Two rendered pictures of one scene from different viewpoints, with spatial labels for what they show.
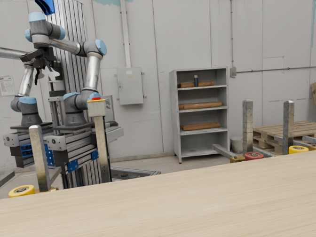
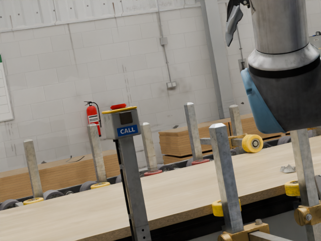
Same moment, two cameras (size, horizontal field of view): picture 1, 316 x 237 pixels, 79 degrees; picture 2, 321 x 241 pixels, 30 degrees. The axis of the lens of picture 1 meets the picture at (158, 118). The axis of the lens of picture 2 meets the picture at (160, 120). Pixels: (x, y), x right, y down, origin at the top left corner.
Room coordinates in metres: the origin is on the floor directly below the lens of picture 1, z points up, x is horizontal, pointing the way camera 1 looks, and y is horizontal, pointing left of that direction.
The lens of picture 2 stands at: (2.30, 0.05, 1.25)
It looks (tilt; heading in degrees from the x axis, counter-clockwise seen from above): 3 degrees down; 168
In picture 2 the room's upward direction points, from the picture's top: 10 degrees counter-clockwise
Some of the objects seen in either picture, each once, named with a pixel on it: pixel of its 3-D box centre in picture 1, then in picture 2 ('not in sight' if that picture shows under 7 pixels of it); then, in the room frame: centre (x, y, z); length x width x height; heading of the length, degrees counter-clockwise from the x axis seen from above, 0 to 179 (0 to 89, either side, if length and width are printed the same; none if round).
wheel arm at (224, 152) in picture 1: (231, 156); not in sight; (1.06, -0.41, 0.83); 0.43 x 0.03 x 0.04; 11
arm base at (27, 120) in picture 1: (31, 118); not in sight; (1.59, 1.06, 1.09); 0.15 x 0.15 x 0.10
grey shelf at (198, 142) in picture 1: (199, 114); not in sight; (3.33, -0.73, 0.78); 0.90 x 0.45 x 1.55; 96
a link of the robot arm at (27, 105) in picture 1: (28, 104); not in sight; (1.60, 1.07, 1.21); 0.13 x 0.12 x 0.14; 59
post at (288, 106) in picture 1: (288, 144); not in sight; (1.02, -0.71, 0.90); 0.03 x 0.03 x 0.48; 11
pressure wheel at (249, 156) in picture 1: (254, 165); not in sight; (0.87, -0.44, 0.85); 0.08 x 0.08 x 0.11
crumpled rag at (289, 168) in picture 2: not in sight; (289, 167); (0.41, 0.87, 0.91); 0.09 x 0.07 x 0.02; 4
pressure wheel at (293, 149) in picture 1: (298, 158); not in sight; (0.92, -0.69, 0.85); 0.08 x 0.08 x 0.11
